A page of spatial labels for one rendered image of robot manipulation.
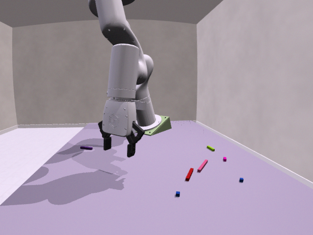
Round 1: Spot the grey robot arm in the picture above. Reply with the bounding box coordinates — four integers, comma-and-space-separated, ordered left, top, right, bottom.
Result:
88, 0, 162, 131

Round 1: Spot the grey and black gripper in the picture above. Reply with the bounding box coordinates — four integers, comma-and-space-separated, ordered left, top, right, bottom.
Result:
98, 99, 145, 157

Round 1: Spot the red rod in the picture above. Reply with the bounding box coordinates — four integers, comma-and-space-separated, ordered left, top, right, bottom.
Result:
185, 168, 193, 181

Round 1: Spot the pink rod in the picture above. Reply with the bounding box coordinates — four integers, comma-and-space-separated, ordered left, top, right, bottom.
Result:
197, 160, 208, 172

